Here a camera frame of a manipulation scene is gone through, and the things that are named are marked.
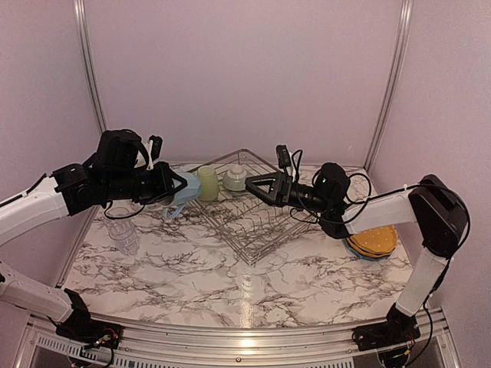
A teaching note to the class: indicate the clear glass back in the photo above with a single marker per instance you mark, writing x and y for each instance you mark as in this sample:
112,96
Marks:
117,223

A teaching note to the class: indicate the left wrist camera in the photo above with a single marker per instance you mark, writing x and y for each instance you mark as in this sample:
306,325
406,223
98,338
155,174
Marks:
151,152

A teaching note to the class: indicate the yellow plate back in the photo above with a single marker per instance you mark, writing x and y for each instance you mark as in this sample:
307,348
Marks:
378,236

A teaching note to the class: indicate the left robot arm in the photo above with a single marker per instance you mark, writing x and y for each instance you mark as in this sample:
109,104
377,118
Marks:
123,168

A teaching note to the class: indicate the white ribbed bowl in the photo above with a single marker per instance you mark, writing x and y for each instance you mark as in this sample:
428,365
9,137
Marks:
235,178

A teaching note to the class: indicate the front aluminium rail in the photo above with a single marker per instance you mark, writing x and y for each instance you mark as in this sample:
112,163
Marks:
146,344

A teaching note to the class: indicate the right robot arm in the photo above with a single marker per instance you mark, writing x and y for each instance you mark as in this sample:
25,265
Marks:
441,215

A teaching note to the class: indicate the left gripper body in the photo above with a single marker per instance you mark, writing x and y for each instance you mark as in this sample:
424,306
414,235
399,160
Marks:
149,190

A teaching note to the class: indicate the yellow plate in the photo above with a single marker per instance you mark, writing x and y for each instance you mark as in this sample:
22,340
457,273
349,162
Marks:
378,236
372,249

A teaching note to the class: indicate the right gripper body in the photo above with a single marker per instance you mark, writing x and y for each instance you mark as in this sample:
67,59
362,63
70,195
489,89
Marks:
291,198

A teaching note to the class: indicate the wire dish rack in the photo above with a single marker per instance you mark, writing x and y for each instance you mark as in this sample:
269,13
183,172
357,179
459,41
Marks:
247,225

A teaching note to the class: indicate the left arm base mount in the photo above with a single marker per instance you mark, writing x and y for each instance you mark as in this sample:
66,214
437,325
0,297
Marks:
92,333

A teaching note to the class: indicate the clear glass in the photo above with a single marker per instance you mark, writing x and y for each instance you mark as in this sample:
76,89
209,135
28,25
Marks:
127,242
117,223

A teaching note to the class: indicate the light blue mug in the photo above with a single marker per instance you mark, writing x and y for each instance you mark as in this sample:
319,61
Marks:
173,205

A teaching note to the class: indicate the left aluminium post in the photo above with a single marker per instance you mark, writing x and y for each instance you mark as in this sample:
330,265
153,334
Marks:
87,60

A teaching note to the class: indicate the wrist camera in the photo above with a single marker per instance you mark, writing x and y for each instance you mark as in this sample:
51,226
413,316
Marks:
289,162
151,152

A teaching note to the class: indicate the green mug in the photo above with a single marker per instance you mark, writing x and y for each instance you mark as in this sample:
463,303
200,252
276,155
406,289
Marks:
209,181

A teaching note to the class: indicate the clear glass front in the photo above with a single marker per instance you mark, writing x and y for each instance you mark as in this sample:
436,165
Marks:
127,242

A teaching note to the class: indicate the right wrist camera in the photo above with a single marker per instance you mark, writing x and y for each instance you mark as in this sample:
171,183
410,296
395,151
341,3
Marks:
289,162

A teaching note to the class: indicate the yellow plate front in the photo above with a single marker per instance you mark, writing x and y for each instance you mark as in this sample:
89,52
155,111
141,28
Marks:
372,249

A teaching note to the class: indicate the aluminium post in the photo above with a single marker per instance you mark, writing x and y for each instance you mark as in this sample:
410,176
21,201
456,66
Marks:
395,71
87,60

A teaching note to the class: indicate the right aluminium post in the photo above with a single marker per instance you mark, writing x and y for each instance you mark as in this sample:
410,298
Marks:
395,71

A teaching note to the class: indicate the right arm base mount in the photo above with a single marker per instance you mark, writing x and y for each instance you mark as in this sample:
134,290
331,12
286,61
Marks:
384,334

